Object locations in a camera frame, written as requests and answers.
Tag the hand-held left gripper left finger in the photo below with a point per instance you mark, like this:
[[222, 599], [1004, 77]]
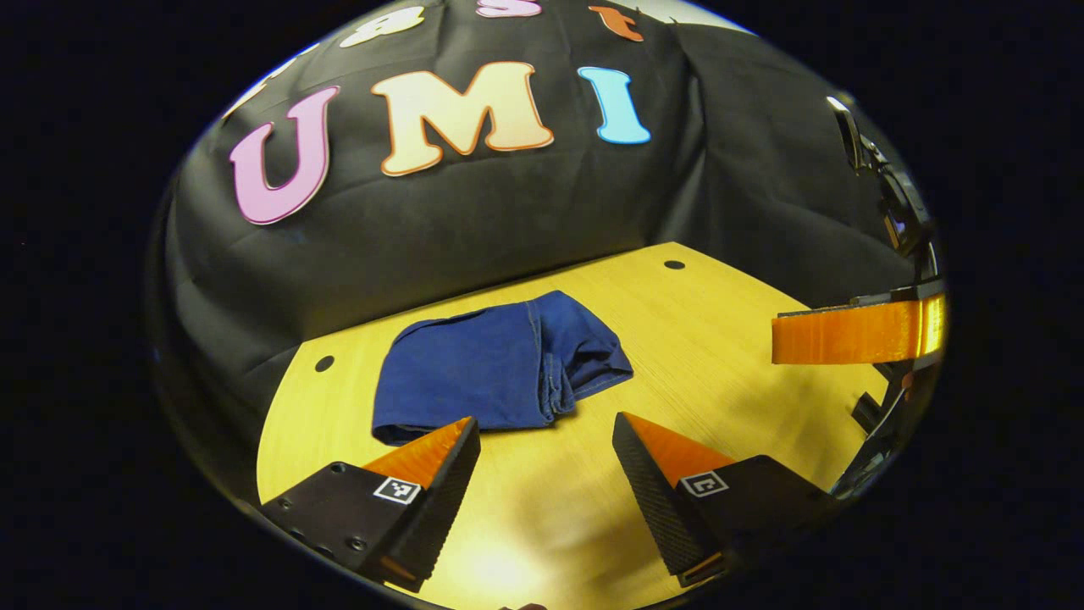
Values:
[[440, 500]]

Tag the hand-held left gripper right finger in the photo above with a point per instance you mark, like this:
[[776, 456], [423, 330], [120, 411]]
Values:
[[656, 508]]

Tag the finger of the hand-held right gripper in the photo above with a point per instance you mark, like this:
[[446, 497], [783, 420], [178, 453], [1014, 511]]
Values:
[[855, 335]]

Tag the blue denim jeans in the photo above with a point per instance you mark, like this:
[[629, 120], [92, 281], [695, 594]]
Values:
[[474, 373]]

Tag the black backdrop cloth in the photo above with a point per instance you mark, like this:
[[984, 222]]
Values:
[[474, 229]]

